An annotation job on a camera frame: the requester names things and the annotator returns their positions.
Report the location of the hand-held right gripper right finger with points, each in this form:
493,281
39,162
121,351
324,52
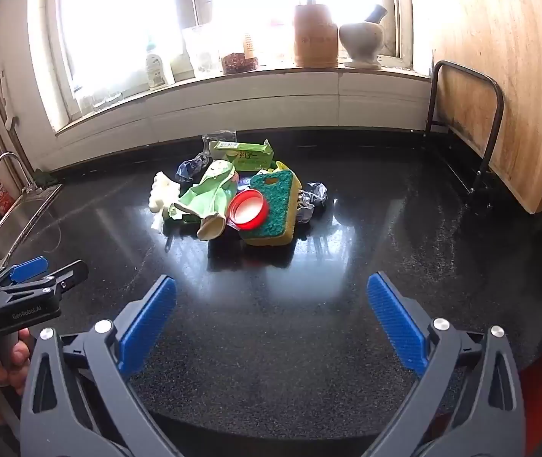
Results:
397,323

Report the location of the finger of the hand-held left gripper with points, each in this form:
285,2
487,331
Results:
69,276
28,267

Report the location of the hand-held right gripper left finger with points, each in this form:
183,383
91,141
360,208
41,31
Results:
149,323

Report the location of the white tube with green cap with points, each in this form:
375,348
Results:
211,228

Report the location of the light green plastic packaging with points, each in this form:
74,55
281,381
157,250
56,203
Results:
204,195

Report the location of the stainless steel sink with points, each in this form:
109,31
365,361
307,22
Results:
19,219

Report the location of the dark green scrubber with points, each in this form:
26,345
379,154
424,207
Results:
45,178

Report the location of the chrome faucet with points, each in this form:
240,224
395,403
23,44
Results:
8,154

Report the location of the crumpled white tissue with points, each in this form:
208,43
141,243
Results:
162,190

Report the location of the red round lid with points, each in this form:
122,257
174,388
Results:
248,209

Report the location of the green and yellow sponge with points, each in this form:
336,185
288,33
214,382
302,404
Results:
275,221

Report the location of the crumpled dark blue wrapper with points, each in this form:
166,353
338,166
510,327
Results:
189,167

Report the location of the green carton box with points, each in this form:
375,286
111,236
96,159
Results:
247,154

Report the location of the clear plastic wrapper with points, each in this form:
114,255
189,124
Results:
216,137

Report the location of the white detergent bottle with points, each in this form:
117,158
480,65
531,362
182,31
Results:
157,69

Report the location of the black metal rack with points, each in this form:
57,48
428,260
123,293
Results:
496,119

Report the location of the clear glass jar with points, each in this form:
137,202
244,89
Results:
202,57

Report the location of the large wooden cutting board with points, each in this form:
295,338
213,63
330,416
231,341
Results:
499,81

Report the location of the glass jar with brown spice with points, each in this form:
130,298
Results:
240,62

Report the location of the white stone mortar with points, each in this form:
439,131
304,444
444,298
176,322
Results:
361,43

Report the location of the wooden utensil holder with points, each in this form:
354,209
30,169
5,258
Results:
315,38

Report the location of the stone pestle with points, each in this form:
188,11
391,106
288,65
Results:
376,13

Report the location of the wall pipe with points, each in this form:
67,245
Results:
2,100

